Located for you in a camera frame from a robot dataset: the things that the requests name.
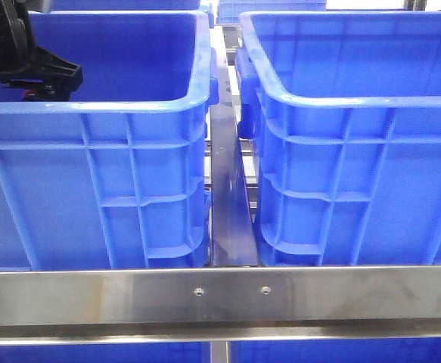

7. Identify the red mushroom push button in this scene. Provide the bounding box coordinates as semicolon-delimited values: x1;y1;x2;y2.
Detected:
22;89;37;102

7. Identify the stainless steel front rail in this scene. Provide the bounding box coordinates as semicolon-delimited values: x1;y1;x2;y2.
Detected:
0;265;441;345

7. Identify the steel centre divider bar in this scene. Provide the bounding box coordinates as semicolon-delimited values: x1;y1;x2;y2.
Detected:
208;56;259;268

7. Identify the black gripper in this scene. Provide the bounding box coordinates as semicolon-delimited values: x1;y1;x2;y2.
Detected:
0;1;83;101

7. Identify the lower right blue crate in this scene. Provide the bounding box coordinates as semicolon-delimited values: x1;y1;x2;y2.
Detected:
231;338;441;362

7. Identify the lower left blue crate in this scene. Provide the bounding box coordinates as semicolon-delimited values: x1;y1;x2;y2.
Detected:
0;343;210;362

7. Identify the far left blue crate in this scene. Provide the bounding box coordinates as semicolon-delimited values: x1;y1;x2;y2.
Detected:
51;0;215;28

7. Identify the far right blue crate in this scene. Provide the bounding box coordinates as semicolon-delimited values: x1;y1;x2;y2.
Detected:
216;0;327;25

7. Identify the right blue plastic crate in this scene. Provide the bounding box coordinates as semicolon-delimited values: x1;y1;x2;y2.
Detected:
237;11;441;266

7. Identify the blue plastic crate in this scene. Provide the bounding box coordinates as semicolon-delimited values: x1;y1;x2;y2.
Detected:
0;11;218;271
237;11;441;266

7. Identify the left blue plastic crate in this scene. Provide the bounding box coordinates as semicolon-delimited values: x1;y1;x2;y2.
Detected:
0;11;218;271

